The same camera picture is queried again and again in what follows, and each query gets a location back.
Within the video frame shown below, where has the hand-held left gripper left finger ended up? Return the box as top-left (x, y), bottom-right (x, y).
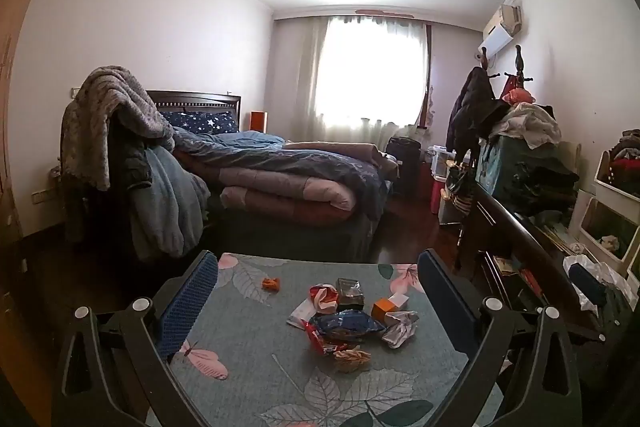
top-left (52, 249), bottom-right (221, 427)

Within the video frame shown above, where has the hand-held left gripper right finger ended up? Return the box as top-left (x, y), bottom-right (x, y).
top-left (416, 249), bottom-right (583, 427)

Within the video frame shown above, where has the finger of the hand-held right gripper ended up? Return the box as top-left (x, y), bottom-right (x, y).
top-left (569, 267), bottom-right (602, 309)

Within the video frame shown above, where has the white plastic bag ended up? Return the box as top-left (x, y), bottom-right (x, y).
top-left (562, 254), bottom-right (632, 313)

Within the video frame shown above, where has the silver wrapper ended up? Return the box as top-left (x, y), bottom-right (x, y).
top-left (381, 310), bottom-right (419, 349)

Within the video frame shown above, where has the small orange white box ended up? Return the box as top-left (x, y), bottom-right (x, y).
top-left (371, 292), bottom-right (412, 321)

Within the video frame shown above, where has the blue snack bag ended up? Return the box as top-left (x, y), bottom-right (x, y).
top-left (307, 309), bottom-right (387, 343)

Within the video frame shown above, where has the beige tissue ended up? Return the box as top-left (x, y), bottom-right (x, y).
top-left (332, 345), bottom-right (372, 374)

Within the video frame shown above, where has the white wet wipe packet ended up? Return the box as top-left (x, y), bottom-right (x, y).
top-left (286, 298), bottom-right (317, 331)

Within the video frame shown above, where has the red white wrapper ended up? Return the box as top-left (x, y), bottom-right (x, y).
top-left (308, 284), bottom-right (342, 314)

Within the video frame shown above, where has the red snack wrapper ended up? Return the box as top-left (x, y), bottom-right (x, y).
top-left (303, 321), bottom-right (351, 356)

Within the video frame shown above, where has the teal floral tablecloth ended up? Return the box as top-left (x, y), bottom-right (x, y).
top-left (145, 253), bottom-right (506, 427)

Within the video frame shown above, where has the white storage bin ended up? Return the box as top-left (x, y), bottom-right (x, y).
top-left (594, 147), bottom-right (640, 225)
top-left (577, 197), bottom-right (640, 278)

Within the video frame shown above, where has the dark wooden desk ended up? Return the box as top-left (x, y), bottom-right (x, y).
top-left (452, 182), bottom-right (606, 343)

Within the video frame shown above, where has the striped bag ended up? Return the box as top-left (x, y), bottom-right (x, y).
top-left (442, 164), bottom-right (476, 225)

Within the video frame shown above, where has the dark clothes pile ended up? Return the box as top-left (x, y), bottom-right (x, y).
top-left (510, 157), bottom-right (581, 215)

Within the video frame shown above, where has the dark bed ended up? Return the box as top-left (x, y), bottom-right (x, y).
top-left (145, 90), bottom-right (401, 264)

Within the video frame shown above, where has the white plastic container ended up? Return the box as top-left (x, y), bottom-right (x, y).
top-left (431, 146), bottom-right (458, 180)

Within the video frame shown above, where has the black jacket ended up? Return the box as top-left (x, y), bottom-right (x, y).
top-left (110, 117), bottom-right (153, 190)

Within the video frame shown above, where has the black suitcase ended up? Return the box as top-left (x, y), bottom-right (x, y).
top-left (386, 136), bottom-right (423, 198)

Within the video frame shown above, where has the folded pink quilt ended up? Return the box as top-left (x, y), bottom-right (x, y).
top-left (218, 167), bottom-right (357, 223)

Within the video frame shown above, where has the teal fabric bag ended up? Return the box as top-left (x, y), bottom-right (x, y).
top-left (475, 134), bottom-right (571, 202)

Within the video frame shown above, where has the blue duvet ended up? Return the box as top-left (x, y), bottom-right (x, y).
top-left (170, 127), bottom-right (391, 220)

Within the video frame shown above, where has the white clothes pile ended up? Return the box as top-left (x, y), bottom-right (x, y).
top-left (492, 102), bottom-right (563, 145)

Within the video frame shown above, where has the navy star print pillow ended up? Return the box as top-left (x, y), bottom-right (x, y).
top-left (159, 110), bottom-right (240, 138)

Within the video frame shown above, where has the brown blanket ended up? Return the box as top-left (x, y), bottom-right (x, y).
top-left (282, 141), bottom-right (401, 168)

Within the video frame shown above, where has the black hanging coat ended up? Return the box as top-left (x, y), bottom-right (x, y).
top-left (446, 67), bottom-right (508, 152)

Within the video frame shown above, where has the red cloth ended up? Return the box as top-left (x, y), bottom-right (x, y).
top-left (501, 77), bottom-right (536, 105)

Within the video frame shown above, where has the dark wooden headboard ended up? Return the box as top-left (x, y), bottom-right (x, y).
top-left (145, 90), bottom-right (242, 132)

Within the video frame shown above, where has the grey knitted blanket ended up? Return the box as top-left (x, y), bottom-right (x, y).
top-left (60, 66), bottom-right (176, 192)

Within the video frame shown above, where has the dark wooden coat rack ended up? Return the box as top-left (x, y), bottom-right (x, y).
top-left (475, 44), bottom-right (533, 108)

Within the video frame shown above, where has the white sheer curtain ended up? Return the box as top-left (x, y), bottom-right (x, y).
top-left (274, 14), bottom-right (436, 148)

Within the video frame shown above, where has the brown wooden wardrobe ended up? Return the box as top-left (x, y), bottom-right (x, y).
top-left (0, 0), bottom-right (76, 427)

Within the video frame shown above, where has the white air conditioner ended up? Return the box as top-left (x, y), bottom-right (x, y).
top-left (477, 4), bottom-right (522, 58)

